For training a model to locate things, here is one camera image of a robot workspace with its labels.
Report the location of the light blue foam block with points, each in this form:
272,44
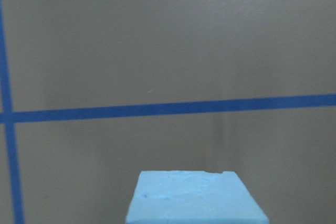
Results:
192,197

